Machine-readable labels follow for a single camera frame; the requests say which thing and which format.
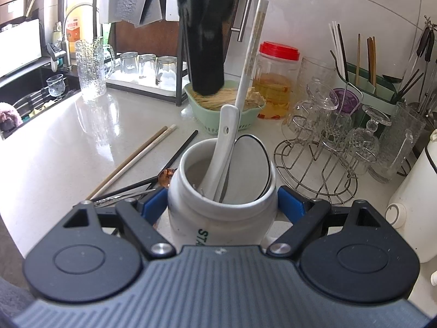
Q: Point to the slim steel faucet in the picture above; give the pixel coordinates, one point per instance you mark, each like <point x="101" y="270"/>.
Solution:
<point x="96" y="24"/>

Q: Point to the red-lidded plastic jar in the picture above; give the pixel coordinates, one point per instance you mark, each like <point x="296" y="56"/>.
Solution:
<point x="276" y="75"/>

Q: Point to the tall textured glass pitcher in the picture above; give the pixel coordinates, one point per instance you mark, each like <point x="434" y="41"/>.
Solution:
<point x="90" y="71"/>

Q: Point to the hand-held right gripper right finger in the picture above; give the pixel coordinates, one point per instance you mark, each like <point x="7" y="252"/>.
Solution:
<point x="290" y="201"/>

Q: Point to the white appliance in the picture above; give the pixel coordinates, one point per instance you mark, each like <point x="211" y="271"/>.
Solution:
<point x="20" y="44"/>

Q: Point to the silver appliance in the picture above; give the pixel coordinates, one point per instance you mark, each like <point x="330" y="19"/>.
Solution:
<point x="10" y="6"/>

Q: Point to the white ceramic jar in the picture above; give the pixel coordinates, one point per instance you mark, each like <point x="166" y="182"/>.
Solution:
<point x="218" y="218"/>

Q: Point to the black metal shelf rack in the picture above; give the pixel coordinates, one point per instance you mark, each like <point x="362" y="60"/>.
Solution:
<point x="180" y="75"/>

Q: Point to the small glass cup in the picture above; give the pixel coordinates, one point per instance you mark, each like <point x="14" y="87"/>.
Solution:
<point x="55" y="85"/>

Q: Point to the row of hanging utensils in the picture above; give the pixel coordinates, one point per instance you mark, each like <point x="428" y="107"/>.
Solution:
<point x="426" y="44"/>

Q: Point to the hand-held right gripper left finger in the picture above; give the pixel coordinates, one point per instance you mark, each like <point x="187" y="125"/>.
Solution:
<point x="152" y="205"/>

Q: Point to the copper spoon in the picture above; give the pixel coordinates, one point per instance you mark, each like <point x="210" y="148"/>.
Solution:
<point x="167" y="177"/>

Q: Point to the white black-rimmed spoon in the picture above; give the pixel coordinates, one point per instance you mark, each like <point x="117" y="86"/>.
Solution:
<point x="252" y="164"/>

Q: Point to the black chopstick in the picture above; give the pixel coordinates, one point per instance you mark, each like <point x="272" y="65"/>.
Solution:
<point x="177" y="154"/>

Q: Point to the dried noodle bundle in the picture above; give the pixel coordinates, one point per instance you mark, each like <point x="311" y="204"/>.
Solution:
<point x="218" y="99"/>

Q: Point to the white chopstick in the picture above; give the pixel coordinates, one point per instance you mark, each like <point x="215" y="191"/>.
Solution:
<point x="254" y="41"/>
<point x="150" y="147"/>

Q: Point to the brown fuzzy brush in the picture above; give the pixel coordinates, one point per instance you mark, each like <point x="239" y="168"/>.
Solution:
<point x="8" y="116"/>

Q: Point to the white hanging board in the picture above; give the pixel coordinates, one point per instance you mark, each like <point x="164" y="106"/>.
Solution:
<point x="107" y="6"/>
<point x="171" y="3"/>

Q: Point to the black sink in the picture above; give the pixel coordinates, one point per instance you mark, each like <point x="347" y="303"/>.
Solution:
<point x="27" y="88"/>

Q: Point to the green utensil holder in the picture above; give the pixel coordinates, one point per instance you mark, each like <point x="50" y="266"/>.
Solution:
<point x="362" y="88"/>

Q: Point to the grey hanging board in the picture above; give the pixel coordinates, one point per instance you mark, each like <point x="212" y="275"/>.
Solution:
<point x="152" y="6"/>

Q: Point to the crystal stemmed glass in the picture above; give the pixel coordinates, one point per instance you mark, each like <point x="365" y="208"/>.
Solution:
<point x="322" y="97"/>
<point x="365" y="143"/>
<point x="295" y="119"/>
<point x="339" y="123"/>

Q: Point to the wooden chopstick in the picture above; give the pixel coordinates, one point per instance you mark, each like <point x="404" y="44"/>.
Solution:
<point x="129" y="160"/>

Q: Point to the clear drinking glass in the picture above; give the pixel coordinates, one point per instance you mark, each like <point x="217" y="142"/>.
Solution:
<point x="166" y="70"/>
<point x="147" y="65"/>
<point x="129" y="63"/>

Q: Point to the large textured glass mug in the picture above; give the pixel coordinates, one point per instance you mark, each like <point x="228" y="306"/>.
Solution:
<point x="399" y="136"/>

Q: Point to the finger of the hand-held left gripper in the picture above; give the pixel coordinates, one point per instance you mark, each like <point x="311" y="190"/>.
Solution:
<point x="206" y="58"/>

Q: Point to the white ceramic spoon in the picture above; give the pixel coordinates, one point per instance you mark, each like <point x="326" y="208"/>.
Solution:
<point x="227" y="123"/>

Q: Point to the white tray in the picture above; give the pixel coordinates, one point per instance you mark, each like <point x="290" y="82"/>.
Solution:
<point x="136" y="83"/>

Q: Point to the green plastic basket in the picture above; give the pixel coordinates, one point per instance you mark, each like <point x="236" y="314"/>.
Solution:
<point x="222" y="123"/>

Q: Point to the yellow bottle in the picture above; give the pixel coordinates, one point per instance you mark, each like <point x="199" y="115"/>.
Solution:
<point x="76" y="27"/>

